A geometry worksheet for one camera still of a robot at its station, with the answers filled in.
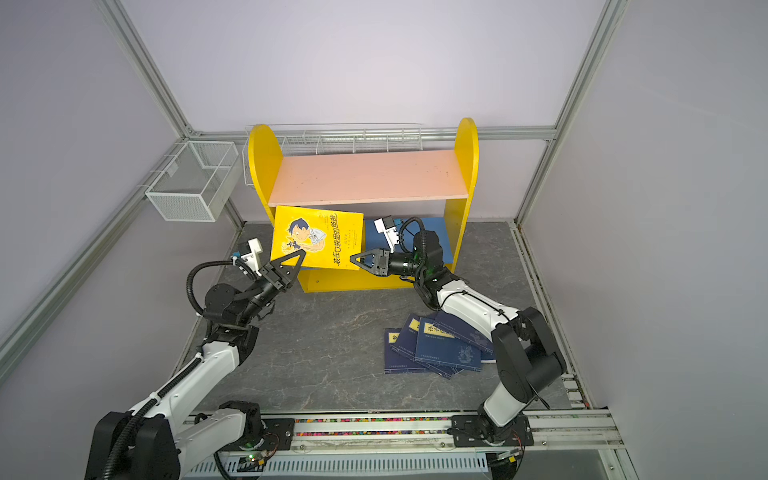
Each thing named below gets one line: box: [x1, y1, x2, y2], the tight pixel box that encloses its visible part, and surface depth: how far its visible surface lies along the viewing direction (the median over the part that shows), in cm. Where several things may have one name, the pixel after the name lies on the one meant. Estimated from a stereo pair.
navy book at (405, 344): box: [390, 314, 455, 380], surface depth 89 cm
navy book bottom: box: [384, 328, 426, 374], surface depth 86 cm
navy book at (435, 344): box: [415, 317, 482, 371], surface depth 86 cm
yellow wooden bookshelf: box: [248, 118, 480, 293], surface depth 72 cm
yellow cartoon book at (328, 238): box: [271, 205, 364, 270], surface depth 72 cm
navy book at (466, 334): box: [434, 311, 496, 360], surface depth 86 cm
